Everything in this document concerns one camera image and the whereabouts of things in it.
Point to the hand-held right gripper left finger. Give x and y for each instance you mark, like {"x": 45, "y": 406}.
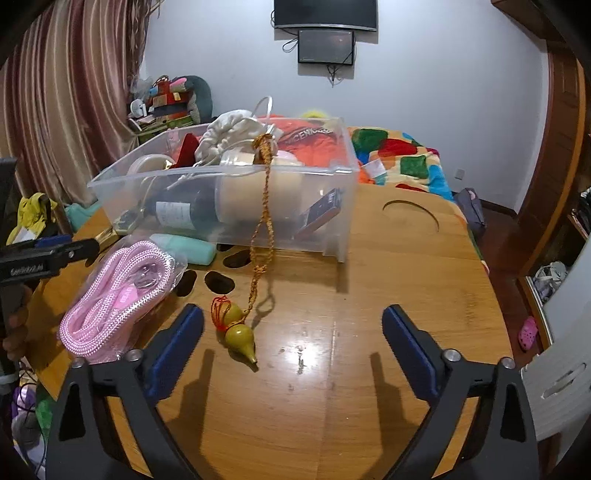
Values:
{"x": 173, "y": 357}

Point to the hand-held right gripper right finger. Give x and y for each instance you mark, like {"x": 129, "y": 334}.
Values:
{"x": 413, "y": 355}

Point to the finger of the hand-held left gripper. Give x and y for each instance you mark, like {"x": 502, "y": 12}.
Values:
{"x": 53, "y": 240}
{"x": 78, "y": 254}

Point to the white tape roll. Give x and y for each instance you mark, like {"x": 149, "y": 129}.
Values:
{"x": 138, "y": 162}

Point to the dark green glass bottle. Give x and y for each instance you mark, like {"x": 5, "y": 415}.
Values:
{"x": 184, "y": 210}

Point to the red cloth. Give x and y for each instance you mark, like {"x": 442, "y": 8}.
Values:
{"x": 187, "y": 150}

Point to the clear plastic storage bin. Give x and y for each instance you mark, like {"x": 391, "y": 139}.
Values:
{"x": 286, "y": 230}

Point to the small rectangular box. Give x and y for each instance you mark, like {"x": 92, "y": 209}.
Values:
{"x": 323, "y": 210}

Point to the beige cylinder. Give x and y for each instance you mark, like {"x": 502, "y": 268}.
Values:
{"x": 244, "y": 194}

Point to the person's left hand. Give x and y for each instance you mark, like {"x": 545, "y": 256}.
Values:
{"x": 17, "y": 344}

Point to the yellow cloth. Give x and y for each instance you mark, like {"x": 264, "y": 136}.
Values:
{"x": 34, "y": 214}

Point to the wooden desk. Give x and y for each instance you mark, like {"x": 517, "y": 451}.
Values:
{"x": 369, "y": 277}

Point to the teal soft case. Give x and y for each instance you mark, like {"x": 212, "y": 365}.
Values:
{"x": 184, "y": 248}

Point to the pink shoe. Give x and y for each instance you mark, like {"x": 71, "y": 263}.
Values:
{"x": 528, "y": 333}

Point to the pink striped curtain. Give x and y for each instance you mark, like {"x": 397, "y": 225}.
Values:
{"x": 69, "y": 101}

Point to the green printed box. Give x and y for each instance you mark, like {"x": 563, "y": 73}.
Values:
{"x": 157, "y": 131}

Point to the grey bag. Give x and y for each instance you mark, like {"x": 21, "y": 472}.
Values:
{"x": 471, "y": 210}

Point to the pile of clothes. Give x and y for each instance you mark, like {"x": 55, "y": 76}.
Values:
{"x": 549, "y": 277}

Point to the pile of stuffed toys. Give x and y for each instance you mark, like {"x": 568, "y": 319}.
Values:
{"x": 175, "y": 99}

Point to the colourful patchwork quilt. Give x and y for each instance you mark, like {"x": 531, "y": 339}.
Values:
{"x": 397, "y": 152}

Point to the orange blanket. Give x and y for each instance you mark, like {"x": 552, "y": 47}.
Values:
{"x": 314, "y": 138}

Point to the yellow pillow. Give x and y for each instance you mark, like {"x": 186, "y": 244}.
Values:
{"x": 314, "y": 113}

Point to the black curved television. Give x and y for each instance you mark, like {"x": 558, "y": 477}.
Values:
{"x": 323, "y": 14}

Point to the small black wall screen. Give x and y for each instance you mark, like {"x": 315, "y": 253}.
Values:
{"x": 325, "y": 46}

